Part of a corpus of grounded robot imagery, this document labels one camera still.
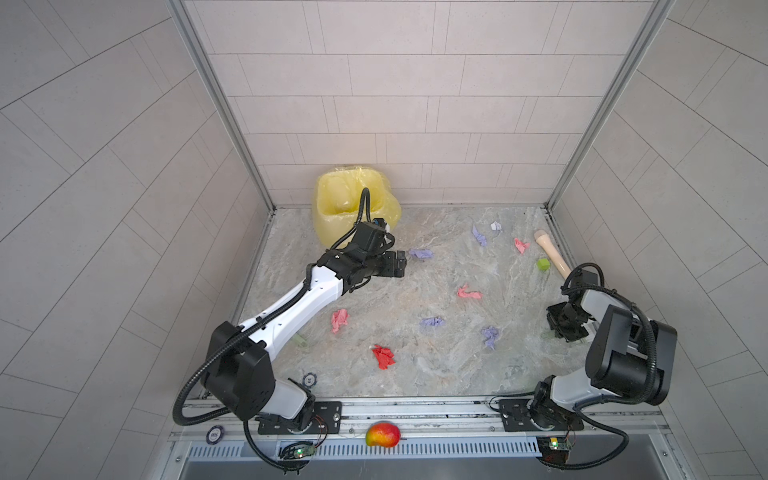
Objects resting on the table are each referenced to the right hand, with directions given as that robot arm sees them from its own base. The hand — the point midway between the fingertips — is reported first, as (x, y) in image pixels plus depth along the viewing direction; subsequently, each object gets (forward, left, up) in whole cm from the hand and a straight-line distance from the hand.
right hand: (549, 320), depth 89 cm
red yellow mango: (-26, +51, +7) cm, 58 cm away
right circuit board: (-31, +12, +1) cm, 33 cm away
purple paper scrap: (+1, +34, +4) cm, 35 cm away
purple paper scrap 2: (-4, +20, +4) cm, 21 cm away
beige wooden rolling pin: (+27, -7, +5) cm, 29 cm away
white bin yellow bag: (+35, +63, +24) cm, 76 cm away
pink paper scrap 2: (+8, +22, +4) cm, 24 cm away
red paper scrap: (-9, +50, +5) cm, 51 cm away
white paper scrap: (+35, +8, +5) cm, 36 cm away
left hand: (+12, +44, +21) cm, 50 cm away
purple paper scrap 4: (+30, +14, +4) cm, 34 cm away
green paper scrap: (+18, -4, +3) cm, 19 cm away
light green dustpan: (-4, +73, +6) cm, 74 cm away
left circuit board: (-28, +70, +5) cm, 76 cm away
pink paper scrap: (+3, +63, +5) cm, 63 cm away
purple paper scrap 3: (+25, +36, +5) cm, 44 cm away
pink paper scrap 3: (+26, +1, +3) cm, 26 cm away
